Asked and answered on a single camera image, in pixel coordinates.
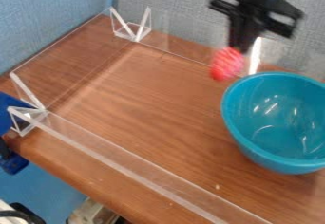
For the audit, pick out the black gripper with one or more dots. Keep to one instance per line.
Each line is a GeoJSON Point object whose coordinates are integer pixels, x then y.
{"type": "Point", "coordinates": [254, 16]}

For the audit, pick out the red toy strawberry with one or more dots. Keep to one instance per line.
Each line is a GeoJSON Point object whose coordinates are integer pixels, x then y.
{"type": "Point", "coordinates": [228, 63]}

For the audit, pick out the black and white device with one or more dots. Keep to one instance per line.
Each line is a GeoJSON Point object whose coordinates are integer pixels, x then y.
{"type": "Point", "coordinates": [15, 213]}

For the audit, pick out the white box under table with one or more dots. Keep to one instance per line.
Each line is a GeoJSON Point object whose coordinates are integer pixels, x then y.
{"type": "Point", "coordinates": [94, 213]}

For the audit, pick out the clear acrylic barrier frame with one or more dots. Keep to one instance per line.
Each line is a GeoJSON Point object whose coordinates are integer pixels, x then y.
{"type": "Point", "coordinates": [125, 123]}

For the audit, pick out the blue plastic bowl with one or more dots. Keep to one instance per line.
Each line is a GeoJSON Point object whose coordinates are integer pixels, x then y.
{"type": "Point", "coordinates": [273, 112]}

